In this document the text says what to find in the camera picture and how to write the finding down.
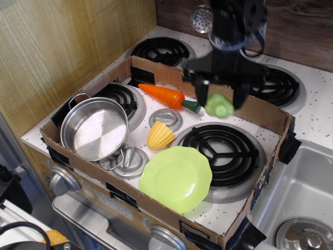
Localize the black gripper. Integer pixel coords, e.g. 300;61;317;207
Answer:
182;49;270;109

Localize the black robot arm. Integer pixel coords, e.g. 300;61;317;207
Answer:
182;1;269;109

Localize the orange toy carrot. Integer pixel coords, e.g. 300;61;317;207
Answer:
138;83;201;114

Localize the silver middle stove knob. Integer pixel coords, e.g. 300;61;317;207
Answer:
149;108;183;132

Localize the front right black burner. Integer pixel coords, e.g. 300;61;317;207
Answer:
171;122;267;204

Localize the hanging silver strainer ladle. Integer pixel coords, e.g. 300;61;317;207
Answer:
190;4;213;34

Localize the yellow toy corn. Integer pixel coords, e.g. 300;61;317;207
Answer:
147;121;176;149

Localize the brown cardboard fence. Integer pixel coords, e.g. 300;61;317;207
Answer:
41;56;294;246

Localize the front left black burner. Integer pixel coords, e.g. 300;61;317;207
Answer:
95;83;146;132

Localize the green plastic plate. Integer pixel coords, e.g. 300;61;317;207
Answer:
139;146;212;214

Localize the silver front top knob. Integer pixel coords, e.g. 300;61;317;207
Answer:
110;147;149;179

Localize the silver sink basin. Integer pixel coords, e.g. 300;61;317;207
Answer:
251;140;332;249

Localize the stainless steel pot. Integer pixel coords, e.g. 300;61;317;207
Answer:
60;93;129;163

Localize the silver right oven knob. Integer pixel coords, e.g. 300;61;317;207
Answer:
148;225;187;250

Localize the silver oven knob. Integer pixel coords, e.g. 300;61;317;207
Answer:
49;166;81;197
148;225;187;250

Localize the silver sink drain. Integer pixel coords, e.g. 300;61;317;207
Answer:
274;217;332;249

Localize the silver left oven knob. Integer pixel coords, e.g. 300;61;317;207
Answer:
49;166;81;197

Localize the yellow object bottom left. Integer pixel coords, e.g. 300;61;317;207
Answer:
45;230;68;246

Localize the silver oven door handle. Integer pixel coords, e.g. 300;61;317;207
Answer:
53;194;149;249

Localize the black cable bottom left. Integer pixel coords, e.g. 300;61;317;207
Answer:
0;221;52;250

